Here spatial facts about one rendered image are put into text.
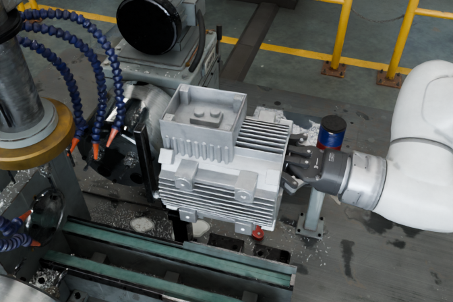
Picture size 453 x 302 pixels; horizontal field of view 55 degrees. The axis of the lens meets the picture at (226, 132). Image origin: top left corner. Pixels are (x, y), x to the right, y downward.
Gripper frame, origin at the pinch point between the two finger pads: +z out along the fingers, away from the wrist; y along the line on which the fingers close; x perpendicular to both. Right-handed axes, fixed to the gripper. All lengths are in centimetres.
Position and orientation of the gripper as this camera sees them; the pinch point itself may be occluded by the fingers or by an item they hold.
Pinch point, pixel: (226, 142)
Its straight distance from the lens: 75.0
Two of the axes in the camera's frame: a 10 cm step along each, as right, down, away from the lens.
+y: -2.7, 6.6, -7.0
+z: -9.6, -2.6, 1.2
